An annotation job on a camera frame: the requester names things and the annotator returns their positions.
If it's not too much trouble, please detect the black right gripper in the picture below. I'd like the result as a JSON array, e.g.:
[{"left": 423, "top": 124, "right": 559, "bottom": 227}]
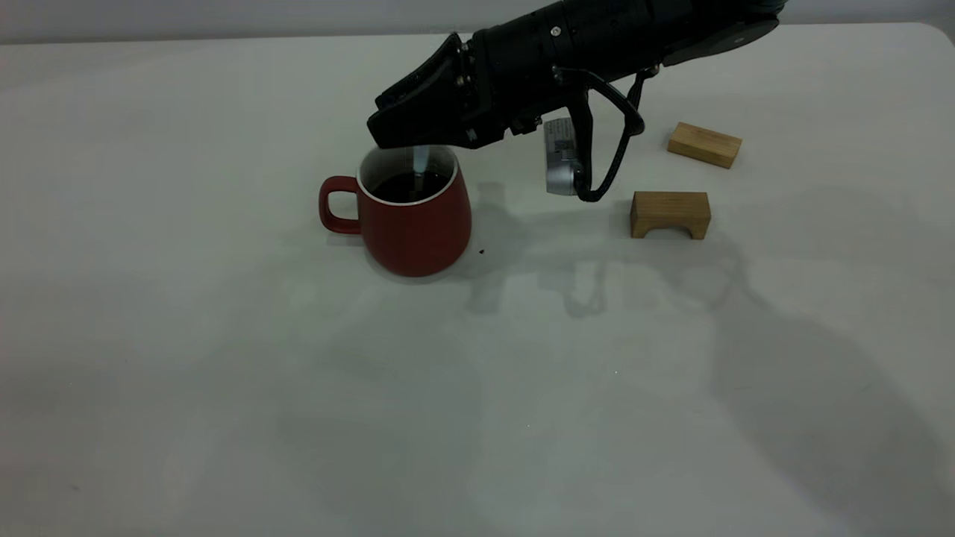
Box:
[{"left": 367, "top": 0, "right": 605, "bottom": 148}]

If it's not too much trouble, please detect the red ceramic cup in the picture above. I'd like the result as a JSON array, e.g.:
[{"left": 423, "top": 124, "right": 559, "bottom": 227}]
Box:
[{"left": 319, "top": 144, "right": 473, "bottom": 278}]

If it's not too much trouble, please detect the arched wooden block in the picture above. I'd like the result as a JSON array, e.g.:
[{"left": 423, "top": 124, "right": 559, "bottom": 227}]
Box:
[{"left": 630, "top": 191, "right": 712, "bottom": 241}]

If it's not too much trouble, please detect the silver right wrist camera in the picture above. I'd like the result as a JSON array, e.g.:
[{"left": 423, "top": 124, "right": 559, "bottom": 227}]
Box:
[{"left": 542, "top": 117, "right": 583, "bottom": 197}]

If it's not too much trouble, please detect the black right camera cable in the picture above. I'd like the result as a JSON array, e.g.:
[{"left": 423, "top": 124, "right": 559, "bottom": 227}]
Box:
[{"left": 556, "top": 67, "right": 647, "bottom": 204}]

